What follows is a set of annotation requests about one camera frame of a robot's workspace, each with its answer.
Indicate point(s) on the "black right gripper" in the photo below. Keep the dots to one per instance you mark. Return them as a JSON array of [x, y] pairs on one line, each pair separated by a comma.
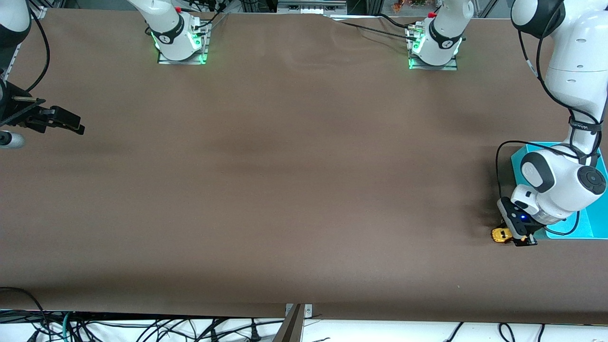
[[14, 115]]

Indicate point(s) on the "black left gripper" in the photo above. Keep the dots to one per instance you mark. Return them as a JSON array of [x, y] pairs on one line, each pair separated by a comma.
[[526, 241]]

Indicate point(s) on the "yellow toy beetle car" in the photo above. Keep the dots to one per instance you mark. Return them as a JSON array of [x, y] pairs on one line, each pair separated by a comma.
[[501, 234]]

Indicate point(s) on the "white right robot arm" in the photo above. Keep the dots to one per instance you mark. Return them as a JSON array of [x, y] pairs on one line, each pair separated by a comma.
[[171, 28]]

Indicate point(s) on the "teal plastic bin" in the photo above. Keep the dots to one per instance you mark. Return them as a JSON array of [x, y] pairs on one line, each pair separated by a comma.
[[596, 223]]

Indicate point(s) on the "grey slanted support beam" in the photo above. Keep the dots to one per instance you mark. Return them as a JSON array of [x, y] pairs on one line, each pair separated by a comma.
[[289, 330]]

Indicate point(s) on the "orange green small object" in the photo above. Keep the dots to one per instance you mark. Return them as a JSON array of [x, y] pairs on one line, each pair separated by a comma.
[[408, 4]]

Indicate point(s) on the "grey power strip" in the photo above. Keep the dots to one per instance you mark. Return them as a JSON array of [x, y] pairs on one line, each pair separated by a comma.
[[311, 7]]

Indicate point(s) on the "aluminium table side rail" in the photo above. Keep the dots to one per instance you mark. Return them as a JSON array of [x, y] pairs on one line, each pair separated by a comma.
[[13, 59]]

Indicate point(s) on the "metal table corner bracket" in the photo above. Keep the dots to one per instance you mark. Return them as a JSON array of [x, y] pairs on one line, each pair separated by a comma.
[[41, 12]]

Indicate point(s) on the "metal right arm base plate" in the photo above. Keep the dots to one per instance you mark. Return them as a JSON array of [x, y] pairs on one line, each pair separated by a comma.
[[183, 61]]

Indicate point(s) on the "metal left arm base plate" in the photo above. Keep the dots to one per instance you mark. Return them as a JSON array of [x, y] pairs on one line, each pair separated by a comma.
[[432, 67]]

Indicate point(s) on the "small metal edge bracket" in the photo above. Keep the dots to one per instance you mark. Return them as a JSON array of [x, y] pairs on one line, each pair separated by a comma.
[[308, 310]]

